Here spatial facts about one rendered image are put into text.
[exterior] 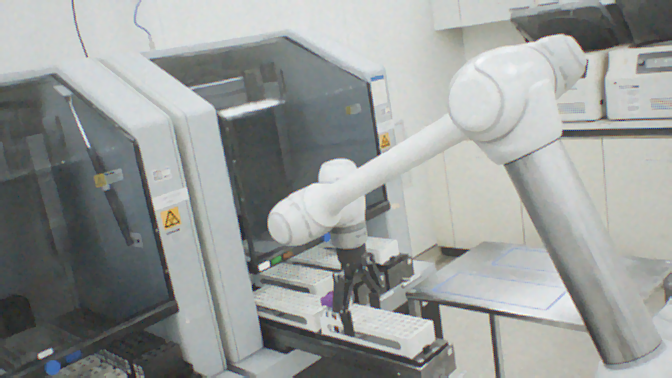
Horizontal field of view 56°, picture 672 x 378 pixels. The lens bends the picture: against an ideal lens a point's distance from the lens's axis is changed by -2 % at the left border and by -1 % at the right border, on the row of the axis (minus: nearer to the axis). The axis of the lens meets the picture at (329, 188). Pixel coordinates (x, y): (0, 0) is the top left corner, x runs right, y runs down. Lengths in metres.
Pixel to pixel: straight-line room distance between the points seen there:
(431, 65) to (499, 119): 3.38
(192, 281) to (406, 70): 2.73
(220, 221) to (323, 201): 0.44
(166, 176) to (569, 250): 0.97
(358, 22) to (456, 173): 1.15
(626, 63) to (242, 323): 2.51
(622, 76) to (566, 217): 2.57
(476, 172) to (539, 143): 3.04
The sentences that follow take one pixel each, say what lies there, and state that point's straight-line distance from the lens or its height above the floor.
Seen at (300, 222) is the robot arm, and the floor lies 1.19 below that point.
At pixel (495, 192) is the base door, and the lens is 4.05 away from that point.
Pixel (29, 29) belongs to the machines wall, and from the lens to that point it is 2.70.
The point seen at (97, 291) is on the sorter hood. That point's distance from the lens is 1.54.
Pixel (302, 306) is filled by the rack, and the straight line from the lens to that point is 1.78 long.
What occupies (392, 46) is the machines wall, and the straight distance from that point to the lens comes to 4.04.
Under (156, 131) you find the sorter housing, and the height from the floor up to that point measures 1.41.
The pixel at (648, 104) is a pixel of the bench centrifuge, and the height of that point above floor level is 0.99.
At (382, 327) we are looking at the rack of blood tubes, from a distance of 1.58.
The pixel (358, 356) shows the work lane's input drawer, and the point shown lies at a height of 0.79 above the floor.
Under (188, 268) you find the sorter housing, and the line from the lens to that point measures 1.67.
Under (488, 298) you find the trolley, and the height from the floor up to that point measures 0.82.
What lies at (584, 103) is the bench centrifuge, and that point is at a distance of 3.68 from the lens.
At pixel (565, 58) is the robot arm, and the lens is 1.17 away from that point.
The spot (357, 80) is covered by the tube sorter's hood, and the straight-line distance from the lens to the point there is 2.10.
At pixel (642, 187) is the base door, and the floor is 0.55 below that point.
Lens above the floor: 1.55
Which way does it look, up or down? 13 degrees down
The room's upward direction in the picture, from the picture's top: 10 degrees counter-clockwise
